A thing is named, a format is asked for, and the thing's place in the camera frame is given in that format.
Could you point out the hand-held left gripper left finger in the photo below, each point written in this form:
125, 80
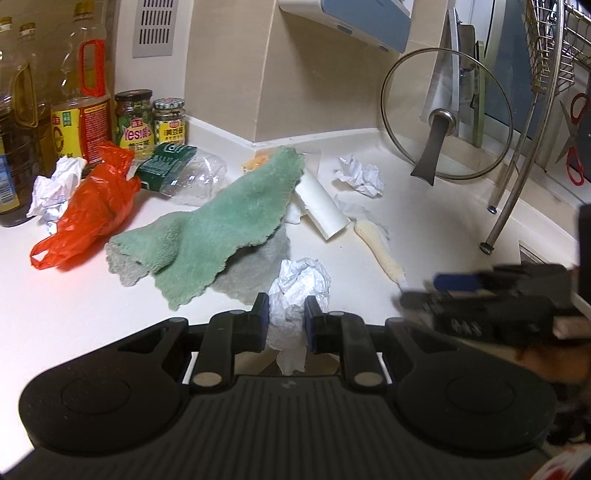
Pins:
261, 323

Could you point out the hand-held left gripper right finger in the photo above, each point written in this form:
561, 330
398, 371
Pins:
313, 323

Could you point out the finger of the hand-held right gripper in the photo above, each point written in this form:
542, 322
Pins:
429, 302
457, 281

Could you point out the white paper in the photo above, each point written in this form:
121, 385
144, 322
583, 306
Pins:
300, 281
360, 177
55, 184

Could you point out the orange snack packet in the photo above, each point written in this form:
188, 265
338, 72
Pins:
256, 164

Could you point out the plastic bottle green label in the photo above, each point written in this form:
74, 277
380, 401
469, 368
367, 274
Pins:
166, 166

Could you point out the person's right hand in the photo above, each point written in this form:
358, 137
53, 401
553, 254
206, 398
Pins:
563, 360

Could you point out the steel dish rack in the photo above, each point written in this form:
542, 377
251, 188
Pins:
485, 247

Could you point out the grey cloth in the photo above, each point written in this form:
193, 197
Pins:
258, 267

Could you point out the cream foam net sleeve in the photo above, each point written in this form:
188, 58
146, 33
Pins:
378, 249

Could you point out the green cloth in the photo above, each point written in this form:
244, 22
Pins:
221, 221

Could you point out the white cardboard tube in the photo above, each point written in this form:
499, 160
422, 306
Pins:
323, 207

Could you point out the glass pot lid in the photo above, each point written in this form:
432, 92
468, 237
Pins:
434, 147

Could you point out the red and white clothing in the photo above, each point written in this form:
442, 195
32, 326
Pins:
568, 466

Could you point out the green cutting board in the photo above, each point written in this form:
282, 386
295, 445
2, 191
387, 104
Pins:
479, 115

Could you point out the red scissors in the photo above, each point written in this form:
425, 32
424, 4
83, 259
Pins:
567, 134

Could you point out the steel cleaver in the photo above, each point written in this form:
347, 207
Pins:
443, 78

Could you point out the orange plastic bag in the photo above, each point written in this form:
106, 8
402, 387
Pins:
92, 207

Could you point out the small jar yellow label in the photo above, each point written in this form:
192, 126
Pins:
168, 129

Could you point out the large jar green label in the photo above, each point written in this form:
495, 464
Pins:
134, 134

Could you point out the silver foil wrapper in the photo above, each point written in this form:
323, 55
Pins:
51, 221

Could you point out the dark oil bottle blue label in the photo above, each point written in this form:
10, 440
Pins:
18, 184

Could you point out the white blue wall dispenser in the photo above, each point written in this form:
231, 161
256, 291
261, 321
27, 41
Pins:
369, 23

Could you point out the grey wall vent grille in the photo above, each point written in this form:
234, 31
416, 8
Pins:
152, 27

